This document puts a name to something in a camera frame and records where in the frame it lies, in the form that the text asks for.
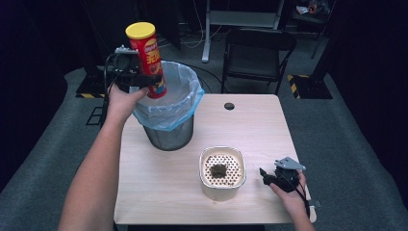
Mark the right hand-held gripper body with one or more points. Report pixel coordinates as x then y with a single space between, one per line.
287 176

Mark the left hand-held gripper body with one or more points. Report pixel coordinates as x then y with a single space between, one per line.
125 69

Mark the red chips can yellow lid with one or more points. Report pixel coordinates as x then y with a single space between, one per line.
148 57

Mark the blue plastic bin bag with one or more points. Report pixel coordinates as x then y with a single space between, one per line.
179 96

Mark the beige strainer container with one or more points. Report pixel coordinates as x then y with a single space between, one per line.
222 174

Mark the dark wet residue clump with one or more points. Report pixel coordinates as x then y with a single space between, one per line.
218 170

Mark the metal trash bin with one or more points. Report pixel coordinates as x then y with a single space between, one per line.
171 136

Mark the person's right hand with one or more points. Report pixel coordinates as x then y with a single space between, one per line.
290 200

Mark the person's left hand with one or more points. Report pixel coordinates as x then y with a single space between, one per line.
123 104

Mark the dark equipment rack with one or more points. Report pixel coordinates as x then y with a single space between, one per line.
106 25

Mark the black folding chair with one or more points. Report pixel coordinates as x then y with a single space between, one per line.
256 57

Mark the dark cluttered shelf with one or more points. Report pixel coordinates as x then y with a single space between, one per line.
312 11

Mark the black yellow striped base plate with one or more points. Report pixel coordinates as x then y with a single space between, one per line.
91 88
309 86

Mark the white desk frame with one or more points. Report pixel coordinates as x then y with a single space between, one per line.
239 19

